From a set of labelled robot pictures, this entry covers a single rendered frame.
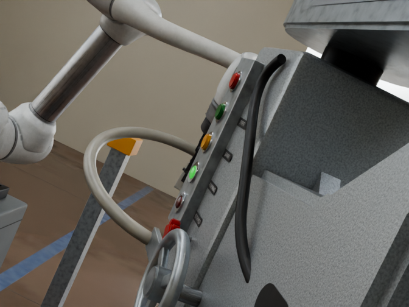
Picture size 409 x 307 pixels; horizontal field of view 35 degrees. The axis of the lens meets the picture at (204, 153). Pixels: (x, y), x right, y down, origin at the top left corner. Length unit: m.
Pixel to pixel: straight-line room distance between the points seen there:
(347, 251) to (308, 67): 0.34
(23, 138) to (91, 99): 5.93
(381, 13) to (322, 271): 0.26
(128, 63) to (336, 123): 7.25
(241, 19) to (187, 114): 1.31
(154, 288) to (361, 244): 0.34
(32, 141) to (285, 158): 1.50
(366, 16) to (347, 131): 0.21
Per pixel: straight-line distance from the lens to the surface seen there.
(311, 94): 0.84
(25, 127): 2.23
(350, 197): 0.58
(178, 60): 7.94
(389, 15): 0.66
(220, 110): 0.97
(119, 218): 1.42
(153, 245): 1.36
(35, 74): 8.38
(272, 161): 0.84
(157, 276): 0.81
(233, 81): 0.97
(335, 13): 0.79
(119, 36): 2.11
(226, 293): 0.77
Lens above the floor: 1.45
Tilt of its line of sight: 6 degrees down
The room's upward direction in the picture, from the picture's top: 25 degrees clockwise
